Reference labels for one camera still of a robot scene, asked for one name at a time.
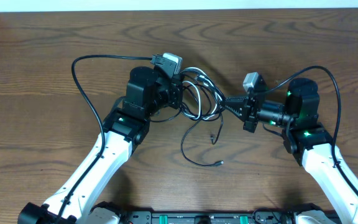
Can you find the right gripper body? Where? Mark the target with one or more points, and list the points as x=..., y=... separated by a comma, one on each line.
x=249, y=126

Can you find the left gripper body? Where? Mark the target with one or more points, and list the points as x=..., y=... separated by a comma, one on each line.
x=174, y=91

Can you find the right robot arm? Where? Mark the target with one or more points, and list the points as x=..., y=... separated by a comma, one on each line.
x=304, y=137

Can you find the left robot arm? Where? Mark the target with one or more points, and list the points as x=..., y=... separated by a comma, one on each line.
x=123, y=129

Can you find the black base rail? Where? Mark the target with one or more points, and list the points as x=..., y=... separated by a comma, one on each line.
x=260, y=216

